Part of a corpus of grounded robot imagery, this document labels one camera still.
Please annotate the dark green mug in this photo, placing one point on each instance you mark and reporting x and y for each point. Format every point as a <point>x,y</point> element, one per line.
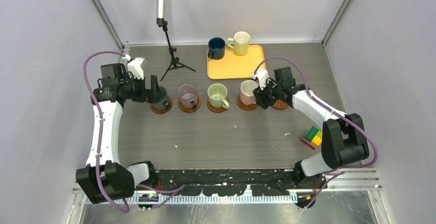
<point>162,89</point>

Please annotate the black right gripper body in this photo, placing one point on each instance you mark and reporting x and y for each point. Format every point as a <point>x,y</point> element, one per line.
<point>270,93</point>

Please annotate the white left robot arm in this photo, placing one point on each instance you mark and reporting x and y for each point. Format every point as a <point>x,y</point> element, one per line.
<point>103,176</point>

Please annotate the brown wooden coaster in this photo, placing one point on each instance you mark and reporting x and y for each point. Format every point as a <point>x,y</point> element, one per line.
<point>162,106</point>
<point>214,110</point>
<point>280,105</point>
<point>194,105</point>
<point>243,106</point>

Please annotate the aluminium frame rail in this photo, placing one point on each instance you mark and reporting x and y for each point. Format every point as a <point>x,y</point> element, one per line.
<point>341,181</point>

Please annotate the navy blue mug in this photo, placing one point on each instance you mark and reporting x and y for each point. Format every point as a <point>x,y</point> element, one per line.
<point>216,48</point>

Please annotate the yellow serving tray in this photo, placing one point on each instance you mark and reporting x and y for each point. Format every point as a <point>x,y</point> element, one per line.
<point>232,66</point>

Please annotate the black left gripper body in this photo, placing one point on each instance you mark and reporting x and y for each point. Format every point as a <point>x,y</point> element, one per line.
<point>135,90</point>

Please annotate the mauve mug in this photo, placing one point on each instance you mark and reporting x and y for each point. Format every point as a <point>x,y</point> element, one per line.
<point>187,92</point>

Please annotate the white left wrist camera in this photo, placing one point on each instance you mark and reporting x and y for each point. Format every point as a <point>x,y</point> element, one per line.
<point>135,66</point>

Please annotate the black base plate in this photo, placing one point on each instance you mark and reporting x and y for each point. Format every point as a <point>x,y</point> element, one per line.
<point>261,182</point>

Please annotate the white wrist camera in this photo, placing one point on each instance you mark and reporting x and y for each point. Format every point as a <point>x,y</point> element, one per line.
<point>260,76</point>
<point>135,66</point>

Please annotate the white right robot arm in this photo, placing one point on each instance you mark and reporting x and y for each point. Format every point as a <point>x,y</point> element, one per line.
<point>343,139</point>

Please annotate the light green mug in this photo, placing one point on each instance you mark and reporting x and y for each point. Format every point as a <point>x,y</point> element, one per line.
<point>217,96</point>

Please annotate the black tripod stand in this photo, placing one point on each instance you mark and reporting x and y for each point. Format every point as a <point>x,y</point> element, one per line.
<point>163,24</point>

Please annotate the pink mug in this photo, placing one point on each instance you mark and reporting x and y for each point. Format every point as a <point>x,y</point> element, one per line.
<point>246,94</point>

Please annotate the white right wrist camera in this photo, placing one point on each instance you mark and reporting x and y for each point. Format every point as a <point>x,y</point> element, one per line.
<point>260,76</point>

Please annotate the yellow cream mug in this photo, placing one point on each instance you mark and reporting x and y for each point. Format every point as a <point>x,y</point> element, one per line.
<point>239,43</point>

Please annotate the multicolour toy brick block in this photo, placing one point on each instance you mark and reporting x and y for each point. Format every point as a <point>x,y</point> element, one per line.
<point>313,138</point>

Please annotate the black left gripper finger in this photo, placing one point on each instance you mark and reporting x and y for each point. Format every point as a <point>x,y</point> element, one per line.
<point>153,100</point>
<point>154,89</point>

